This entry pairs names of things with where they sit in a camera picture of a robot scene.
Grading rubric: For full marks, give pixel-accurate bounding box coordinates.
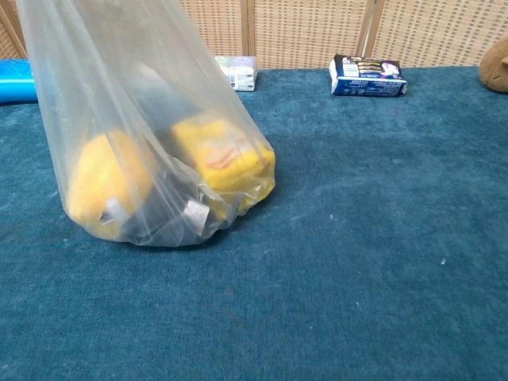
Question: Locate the clear plastic bag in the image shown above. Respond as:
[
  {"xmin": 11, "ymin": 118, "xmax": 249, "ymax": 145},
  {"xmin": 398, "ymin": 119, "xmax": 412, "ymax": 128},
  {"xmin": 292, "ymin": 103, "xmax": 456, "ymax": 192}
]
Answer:
[{"xmin": 15, "ymin": 0, "xmax": 277, "ymax": 248}]

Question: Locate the yellow snack box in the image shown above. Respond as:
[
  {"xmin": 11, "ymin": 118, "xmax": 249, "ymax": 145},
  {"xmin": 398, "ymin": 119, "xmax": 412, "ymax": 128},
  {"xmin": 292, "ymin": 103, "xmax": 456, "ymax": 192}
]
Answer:
[{"xmin": 170, "ymin": 114, "xmax": 277, "ymax": 210}]

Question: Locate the multicolour tissue pack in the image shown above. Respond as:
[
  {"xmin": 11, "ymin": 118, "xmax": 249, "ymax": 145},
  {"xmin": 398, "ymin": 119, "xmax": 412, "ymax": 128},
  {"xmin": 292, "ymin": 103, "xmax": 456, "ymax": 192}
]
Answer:
[{"xmin": 214, "ymin": 55, "xmax": 258, "ymax": 93}]

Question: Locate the blue table cloth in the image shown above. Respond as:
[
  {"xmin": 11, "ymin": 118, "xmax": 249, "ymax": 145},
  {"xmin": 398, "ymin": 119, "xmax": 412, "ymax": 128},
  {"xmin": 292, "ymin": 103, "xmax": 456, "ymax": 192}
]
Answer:
[{"xmin": 0, "ymin": 65, "xmax": 508, "ymax": 381}]

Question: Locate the yellow round soft item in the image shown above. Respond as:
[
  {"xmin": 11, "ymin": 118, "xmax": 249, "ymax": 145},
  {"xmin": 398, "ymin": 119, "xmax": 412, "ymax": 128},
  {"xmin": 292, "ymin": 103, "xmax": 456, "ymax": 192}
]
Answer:
[{"xmin": 66, "ymin": 129, "xmax": 154, "ymax": 241}]

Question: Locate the dark blue pad pack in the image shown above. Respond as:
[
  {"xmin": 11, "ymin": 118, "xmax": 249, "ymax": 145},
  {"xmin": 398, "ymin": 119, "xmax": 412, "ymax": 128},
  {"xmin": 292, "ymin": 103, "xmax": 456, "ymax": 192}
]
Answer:
[{"xmin": 329, "ymin": 53, "xmax": 409, "ymax": 98}]

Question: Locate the wicker folding screen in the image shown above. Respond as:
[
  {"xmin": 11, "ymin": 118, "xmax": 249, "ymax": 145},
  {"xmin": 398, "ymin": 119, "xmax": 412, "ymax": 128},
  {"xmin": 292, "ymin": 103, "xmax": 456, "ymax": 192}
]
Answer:
[{"xmin": 0, "ymin": 0, "xmax": 508, "ymax": 71}]

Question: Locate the blue pump bottle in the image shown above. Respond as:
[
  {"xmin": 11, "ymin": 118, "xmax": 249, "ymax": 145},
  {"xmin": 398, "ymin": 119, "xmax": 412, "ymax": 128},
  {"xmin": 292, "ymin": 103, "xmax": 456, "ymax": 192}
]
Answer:
[{"xmin": 0, "ymin": 58, "xmax": 39, "ymax": 105}]

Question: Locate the brown plush toy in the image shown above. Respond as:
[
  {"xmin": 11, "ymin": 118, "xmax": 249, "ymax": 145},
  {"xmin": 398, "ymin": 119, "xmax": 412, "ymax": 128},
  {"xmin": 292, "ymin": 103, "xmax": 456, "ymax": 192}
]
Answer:
[{"xmin": 478, "ymin": 39, "xmax": 508, "ymax": 94}]

